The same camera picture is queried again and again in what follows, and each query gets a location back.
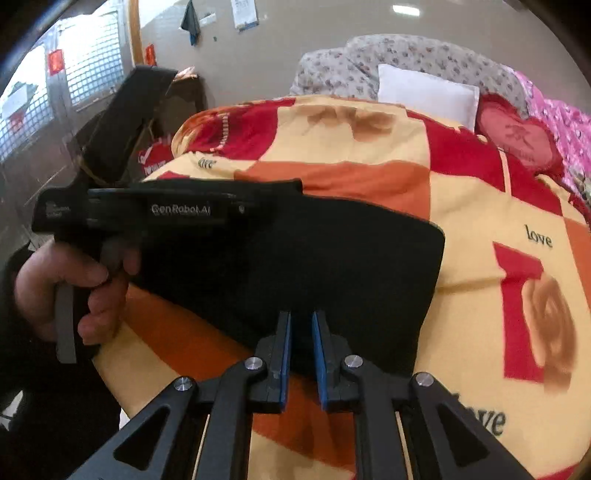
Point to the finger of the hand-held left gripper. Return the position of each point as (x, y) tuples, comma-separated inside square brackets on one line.
[(258, 203)]

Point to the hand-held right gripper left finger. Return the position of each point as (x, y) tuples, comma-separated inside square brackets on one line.
[(286, 360)]

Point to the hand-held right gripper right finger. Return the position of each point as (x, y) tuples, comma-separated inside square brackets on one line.
[(318, 360)]

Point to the black pants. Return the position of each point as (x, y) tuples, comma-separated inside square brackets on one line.
[(323, 258)]

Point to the person's left forearm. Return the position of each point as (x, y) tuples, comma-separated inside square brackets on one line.
[(46, 406)]

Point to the person's left hand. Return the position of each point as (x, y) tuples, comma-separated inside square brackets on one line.
[(34, 286)]

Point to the red shopping bag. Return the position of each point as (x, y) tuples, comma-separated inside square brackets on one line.
[(154, 159)]

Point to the red paper square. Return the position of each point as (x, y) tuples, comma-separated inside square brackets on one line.
[(55, 62), (150, 53)]

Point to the metal grille door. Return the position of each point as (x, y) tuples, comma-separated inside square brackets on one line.
[(92, 60)]

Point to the dark hanging cloth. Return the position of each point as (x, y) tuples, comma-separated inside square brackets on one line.
[(190, 21)]

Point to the white pillow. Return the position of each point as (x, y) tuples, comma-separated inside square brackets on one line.
[(425, 97)]

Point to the red orange cream printed blanket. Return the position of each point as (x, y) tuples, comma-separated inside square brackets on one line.
[(461, 207)]

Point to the grey floral quilt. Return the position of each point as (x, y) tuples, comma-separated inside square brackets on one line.
[(415, 55)]

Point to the red heart-shaped pillow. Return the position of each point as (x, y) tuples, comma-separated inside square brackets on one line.
[(517, 134)]

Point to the pink printed quilt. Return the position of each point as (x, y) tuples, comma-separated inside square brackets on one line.
[(563, 120)]

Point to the wooden door frame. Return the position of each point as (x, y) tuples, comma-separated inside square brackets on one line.
[(134, 32)]

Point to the wall notice paper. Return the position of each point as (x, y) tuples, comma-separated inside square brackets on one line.
[(244, 14)]

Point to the white wall socket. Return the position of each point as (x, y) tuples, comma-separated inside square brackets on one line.
[(208, 18)]

